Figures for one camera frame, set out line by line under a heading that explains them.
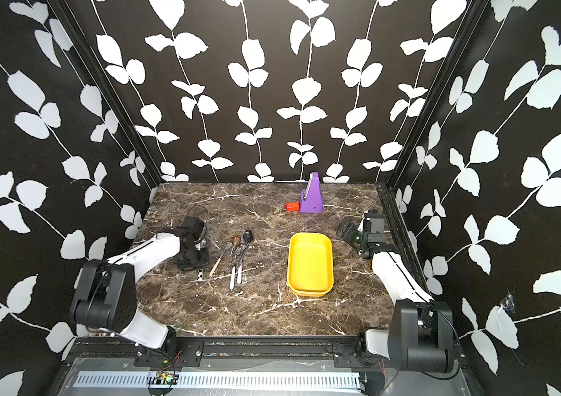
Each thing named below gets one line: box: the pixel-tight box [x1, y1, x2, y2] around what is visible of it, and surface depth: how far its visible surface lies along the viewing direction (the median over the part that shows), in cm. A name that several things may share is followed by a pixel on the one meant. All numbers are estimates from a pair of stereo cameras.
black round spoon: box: [242, 229, 255, 243], surface depth 102 cm
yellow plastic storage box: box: [287, 232, 335, 298], surface depth 96 cm
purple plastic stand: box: [299, 171, 324, 214], surface depth 108 cm
